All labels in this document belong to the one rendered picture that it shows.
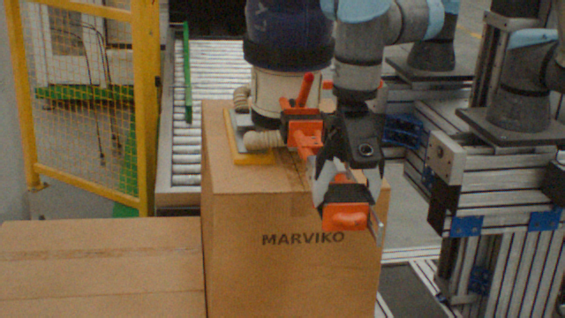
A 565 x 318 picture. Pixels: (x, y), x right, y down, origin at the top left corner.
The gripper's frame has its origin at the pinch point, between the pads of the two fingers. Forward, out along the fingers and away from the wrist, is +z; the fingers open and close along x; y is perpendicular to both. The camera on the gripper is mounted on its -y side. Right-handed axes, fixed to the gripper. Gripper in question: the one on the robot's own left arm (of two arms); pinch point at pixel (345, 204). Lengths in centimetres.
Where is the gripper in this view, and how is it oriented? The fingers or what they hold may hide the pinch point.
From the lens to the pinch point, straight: 106.9
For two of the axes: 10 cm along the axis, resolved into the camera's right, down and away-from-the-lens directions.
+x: -9.9, 0.1, -1.6
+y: -1.5, -4.1, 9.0
